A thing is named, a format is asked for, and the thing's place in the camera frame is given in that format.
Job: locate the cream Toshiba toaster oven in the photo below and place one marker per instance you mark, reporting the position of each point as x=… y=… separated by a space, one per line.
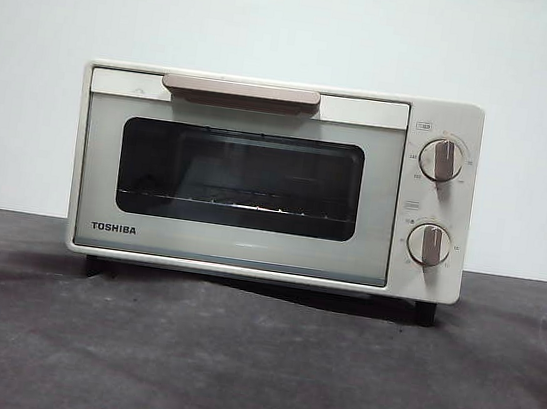
x=446 y=116

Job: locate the cream round oven knob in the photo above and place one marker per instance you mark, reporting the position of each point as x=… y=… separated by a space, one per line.
x=441 y=160
x=429 y=244

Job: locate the dark grey felt table mat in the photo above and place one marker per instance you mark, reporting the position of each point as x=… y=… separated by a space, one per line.
x=231 y=370

